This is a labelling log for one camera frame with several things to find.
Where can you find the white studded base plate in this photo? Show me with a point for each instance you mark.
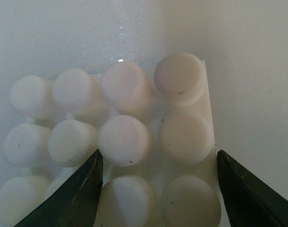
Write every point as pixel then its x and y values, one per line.
pixel 153 133

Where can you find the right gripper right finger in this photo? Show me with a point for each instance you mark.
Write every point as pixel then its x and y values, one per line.
pixel 249 202

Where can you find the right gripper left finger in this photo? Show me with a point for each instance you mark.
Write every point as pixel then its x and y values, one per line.
pixel 70 198

